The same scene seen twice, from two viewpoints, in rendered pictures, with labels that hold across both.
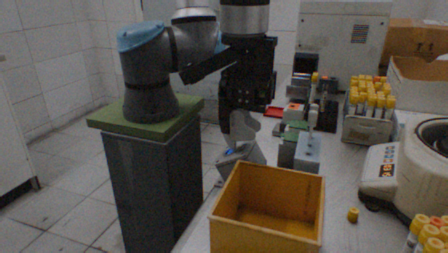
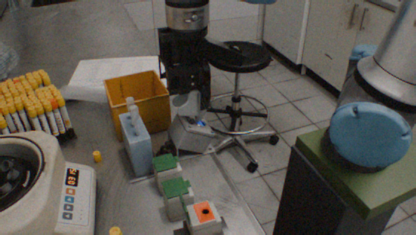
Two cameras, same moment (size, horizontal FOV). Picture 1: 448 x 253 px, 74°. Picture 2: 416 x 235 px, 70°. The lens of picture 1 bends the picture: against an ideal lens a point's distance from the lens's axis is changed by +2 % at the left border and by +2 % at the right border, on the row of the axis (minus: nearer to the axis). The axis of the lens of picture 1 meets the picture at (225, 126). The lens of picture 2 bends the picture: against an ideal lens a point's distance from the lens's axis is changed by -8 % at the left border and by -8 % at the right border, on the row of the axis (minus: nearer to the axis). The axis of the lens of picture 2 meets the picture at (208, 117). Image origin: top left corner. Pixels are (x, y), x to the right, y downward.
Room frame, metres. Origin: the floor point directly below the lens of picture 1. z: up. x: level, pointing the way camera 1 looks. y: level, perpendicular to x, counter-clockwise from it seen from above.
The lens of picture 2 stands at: (0.91, -0.37, 1.35)
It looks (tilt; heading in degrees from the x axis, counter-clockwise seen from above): 36 degrees down; 138
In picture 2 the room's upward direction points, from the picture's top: straight up
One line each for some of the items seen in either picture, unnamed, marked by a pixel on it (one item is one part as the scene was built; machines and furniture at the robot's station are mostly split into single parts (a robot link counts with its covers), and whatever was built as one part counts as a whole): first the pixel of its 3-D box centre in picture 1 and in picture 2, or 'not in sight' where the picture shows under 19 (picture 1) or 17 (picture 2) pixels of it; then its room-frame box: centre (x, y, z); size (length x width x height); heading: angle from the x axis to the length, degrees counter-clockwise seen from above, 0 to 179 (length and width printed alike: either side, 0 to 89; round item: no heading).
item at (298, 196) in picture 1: (269, 222); (137, 104); (0.31, -0.06, 0.93); 0.13 x 0.13 x 0.10; 71
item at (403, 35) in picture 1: (413, 43); not in sight; (1.38, -0.85, 0.97); 0.31 x 0.23 x 0.18; 153
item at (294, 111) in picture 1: (293, 118); (203, 224); (0.68, -0.17, 0.92); 0.05 x 0.04 x 0.06; 67
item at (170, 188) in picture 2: (295, 136); (177, 198); (0.60, -0.16, 0.91); 0.05 x 0.04 x 0.07; 69
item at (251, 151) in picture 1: (250, 164); (182, 134); (0.47, -0.05, 0.92); 0.13 x 0.07 x 0.08; 69
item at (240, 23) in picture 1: (244, 20); (187, 15); (0.48, -0.03, 1.18); 0.08 x 0.08 x 0.05
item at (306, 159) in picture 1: (306, 169); (137, 145); (0.44, -0.14, 0.92); 0.10 x 0.07 x 0.10; 162
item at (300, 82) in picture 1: (301, 81); not in sight; (0.97, -0.26, 0.92); 0.21 x 0.07 x 0.05; 159
